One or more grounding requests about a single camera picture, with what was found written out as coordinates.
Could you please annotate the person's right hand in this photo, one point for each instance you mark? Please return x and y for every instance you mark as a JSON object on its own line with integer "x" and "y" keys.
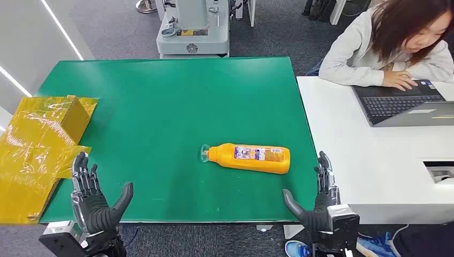
{"x": 399, "y": 79}

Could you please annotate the green table mat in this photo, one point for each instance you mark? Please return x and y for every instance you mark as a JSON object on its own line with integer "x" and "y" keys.
{"x": 159, "y": 106}

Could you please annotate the grey white machine base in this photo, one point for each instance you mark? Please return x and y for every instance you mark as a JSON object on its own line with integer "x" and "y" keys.
{"x": 198, "y": 39}

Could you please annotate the white wall light strip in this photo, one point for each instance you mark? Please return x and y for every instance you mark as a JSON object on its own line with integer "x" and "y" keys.
{"x": 62, "y": 29}
{"x": 14, "y": 81}

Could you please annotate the blue sneaker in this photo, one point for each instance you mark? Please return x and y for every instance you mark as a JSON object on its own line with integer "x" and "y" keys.
{"x": 374, "y": 246}
{"x": 296, "y": 249}

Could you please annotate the white desk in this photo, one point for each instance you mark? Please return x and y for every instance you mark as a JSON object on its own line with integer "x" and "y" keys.
{"x": 354, "y": 159}

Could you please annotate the white desk leg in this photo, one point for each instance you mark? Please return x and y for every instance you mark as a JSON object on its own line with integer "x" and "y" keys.
{"x": 337, "y": 10}

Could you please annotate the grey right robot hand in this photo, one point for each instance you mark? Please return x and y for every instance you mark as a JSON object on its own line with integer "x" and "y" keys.
{"x": 315, "y": 218}

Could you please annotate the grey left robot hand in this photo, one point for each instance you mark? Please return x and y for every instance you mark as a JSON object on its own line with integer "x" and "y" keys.
{"x": 93, "y": 209}

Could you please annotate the yellow taped cardboard box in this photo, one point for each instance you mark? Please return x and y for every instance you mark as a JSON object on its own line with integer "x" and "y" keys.
{"x": 32, "y": 142}

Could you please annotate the chrome stanchion base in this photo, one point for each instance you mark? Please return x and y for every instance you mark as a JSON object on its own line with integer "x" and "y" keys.
{"x": 145, "y": 6}

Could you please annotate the dark grey laptop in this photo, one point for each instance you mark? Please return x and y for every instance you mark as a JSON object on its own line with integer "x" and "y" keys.
{"x": 390, "y": 104}

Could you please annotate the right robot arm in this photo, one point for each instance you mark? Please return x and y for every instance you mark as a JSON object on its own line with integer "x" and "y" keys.
{"x": 342, "y": 227}

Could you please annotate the orange detergent bottle clear cap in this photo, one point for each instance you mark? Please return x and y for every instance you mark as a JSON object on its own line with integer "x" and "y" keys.
{"x": 227, "y": 158}

